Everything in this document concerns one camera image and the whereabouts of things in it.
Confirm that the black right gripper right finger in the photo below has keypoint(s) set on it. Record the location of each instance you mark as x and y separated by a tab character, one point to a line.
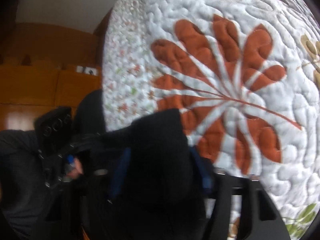
236	207

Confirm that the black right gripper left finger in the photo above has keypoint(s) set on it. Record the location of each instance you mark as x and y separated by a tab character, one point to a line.
109	173

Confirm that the black pants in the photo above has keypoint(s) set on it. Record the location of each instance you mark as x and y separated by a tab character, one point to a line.
161	197

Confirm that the person's left hand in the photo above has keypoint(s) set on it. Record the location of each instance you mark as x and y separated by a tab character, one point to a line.
76	169

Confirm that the orange wooden wardrobe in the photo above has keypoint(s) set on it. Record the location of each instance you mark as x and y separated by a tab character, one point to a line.
43	67

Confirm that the floral quilted bedspread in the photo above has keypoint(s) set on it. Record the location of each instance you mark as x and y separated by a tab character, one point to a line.
244	75

